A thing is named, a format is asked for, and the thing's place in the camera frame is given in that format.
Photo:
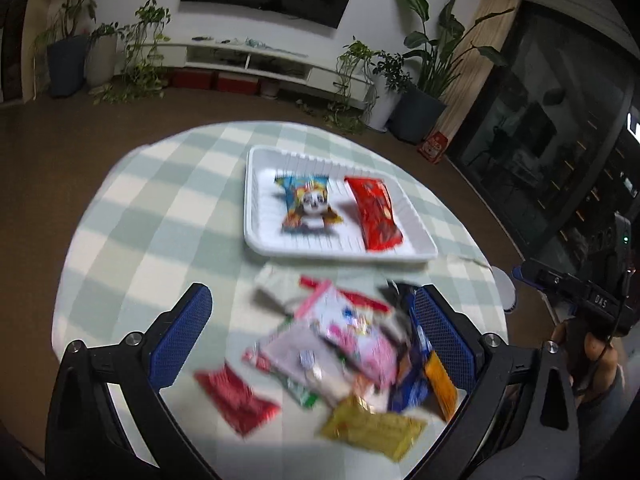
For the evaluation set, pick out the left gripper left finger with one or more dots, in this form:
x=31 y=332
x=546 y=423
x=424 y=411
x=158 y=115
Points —
x=173 y=334

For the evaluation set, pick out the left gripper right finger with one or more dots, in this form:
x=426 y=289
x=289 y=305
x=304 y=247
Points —
x=452 y=336

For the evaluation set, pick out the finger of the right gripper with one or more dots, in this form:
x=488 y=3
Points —
x=565 y=286
x=528 y=274

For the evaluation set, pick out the orange snack bar wrapper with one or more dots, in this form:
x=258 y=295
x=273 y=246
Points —
x=445 y=391

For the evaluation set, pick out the blue cookie packet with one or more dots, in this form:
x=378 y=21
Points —
x=411 y=387

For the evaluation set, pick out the black snack bag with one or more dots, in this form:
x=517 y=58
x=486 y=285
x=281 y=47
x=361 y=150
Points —
x=395 y=292

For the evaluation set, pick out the pink lollipop bag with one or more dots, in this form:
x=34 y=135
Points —
x=331 y=315

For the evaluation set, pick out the small red snack packet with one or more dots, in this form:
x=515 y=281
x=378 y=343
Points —
x=242 y=409

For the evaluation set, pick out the white red snack bag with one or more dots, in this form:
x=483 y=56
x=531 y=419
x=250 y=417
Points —
x=288 y=290

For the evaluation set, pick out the clear white pastry packet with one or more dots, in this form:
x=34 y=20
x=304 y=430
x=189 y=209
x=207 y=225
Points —
x=306 y=365

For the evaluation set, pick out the gold snack bar wrapper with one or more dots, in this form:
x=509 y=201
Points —
x=390 y=434

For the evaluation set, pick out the red chocolate ball bag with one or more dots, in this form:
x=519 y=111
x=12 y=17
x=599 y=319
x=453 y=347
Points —
x=375 y=208

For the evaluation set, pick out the blue panda snack bag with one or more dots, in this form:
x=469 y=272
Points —
x=307 y=203

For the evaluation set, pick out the person right hand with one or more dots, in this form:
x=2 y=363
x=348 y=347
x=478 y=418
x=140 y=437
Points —
x=597 y=360

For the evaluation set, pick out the white round bin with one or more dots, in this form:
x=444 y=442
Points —
x=506 y=289

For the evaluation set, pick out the green white checked tablecloth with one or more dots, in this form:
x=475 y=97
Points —
x=170 y=214

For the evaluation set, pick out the red gift bag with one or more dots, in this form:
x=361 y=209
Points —
x=434 y=147

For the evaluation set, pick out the white plastic tray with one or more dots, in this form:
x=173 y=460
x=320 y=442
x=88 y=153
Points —
x=265 y=209

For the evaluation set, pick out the large leaf plant dark pot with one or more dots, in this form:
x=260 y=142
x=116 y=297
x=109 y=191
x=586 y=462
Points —
x=421 y=105

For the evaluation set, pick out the plant in white pot right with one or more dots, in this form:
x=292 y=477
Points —
x=390 y=81

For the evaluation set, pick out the plant in white pot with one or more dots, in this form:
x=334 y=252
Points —
x=390 y=81
x=101 y=55

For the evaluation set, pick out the trailing vine plant right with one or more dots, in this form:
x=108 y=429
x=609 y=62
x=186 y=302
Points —
x=342 y=88

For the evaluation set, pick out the trailing vine plant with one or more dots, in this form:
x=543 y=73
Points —
x=143 y=71
x=342 y=88

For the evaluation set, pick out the red storage box left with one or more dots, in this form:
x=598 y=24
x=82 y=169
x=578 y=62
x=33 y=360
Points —
x=193 y=78

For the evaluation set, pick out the red storage box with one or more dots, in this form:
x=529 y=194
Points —
x=193 y=78
x=244 y=84

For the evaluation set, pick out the red storage box right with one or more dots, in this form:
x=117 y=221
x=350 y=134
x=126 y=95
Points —
x=244 y=84

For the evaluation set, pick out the trailing vine plant left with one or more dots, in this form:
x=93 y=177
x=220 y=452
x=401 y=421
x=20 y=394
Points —
x=143 y=71

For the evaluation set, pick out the beige curtain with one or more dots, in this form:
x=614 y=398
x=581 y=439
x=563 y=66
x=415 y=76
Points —
x=489 y=27

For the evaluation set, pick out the white tv console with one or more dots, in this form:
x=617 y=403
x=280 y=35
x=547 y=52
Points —
x=237 y=58

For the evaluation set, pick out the plant in white pot left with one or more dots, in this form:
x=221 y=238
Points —
x=101 y=55

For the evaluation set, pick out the tall plant dark pot left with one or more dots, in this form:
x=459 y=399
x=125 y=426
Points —
x=66 y=46

